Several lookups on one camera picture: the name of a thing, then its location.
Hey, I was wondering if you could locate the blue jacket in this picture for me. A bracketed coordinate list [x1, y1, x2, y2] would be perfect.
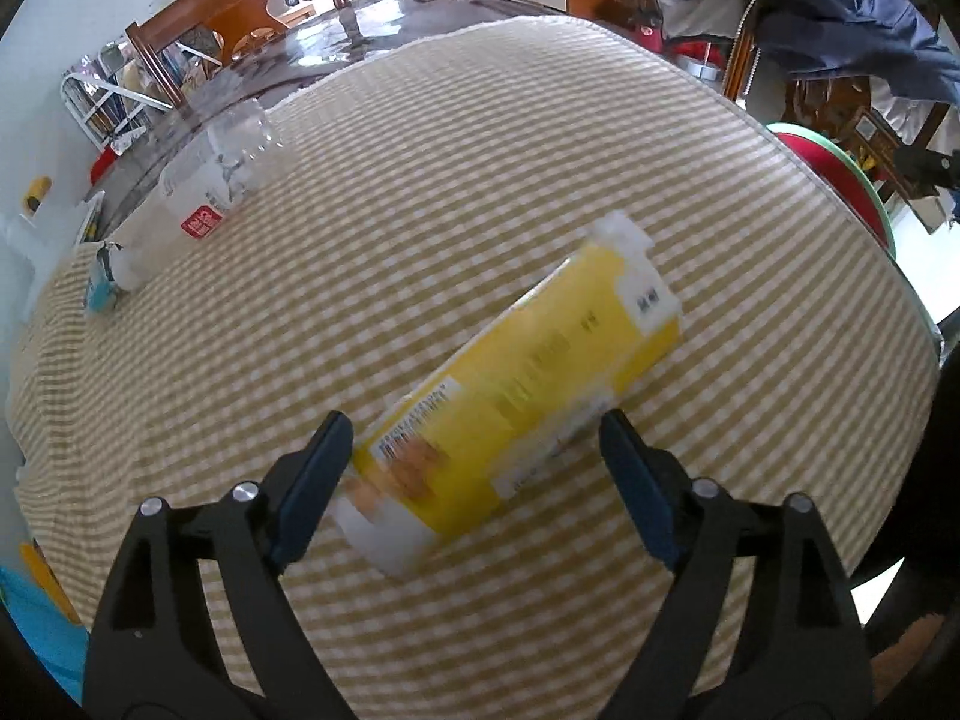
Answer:
[656, 0, 960, 102]

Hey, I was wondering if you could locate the dark carved wooden chair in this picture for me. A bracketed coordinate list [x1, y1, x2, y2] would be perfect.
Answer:
[724, 0, 953, 203]

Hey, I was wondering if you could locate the yellow checked tablecloth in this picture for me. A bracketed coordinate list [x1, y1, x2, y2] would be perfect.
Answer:
[7, 15, 942, 720]

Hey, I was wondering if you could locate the orange wooden chair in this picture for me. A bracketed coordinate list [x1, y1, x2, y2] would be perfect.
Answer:
[124, 0, 353, 110]

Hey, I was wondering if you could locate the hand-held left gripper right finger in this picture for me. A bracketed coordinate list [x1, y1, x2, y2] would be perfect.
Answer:
[598, 409, 875, 720]

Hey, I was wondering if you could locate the clear plastic bottle red label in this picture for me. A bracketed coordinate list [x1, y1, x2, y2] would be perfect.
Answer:
[101, 97, 282, 293]

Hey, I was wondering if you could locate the red bag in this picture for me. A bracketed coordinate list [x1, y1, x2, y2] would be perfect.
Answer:
[626, 11, 670, 55]

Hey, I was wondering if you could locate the yellow carton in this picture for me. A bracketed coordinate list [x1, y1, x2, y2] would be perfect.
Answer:
[334, 211, 682, 578]

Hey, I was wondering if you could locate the small light blue carton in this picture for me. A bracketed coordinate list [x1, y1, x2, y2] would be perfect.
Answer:
[84, 242, 122, 316]

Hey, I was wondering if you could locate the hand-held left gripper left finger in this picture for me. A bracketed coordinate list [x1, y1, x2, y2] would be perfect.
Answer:
[82, 411, 357, 720]

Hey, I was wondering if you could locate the light blue plastic sheet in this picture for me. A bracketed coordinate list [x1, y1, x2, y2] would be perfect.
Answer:
[0, 562, 87, 700]

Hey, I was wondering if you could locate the white wire rack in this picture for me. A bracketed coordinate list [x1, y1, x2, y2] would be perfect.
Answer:
[60, 52, 175, 145]

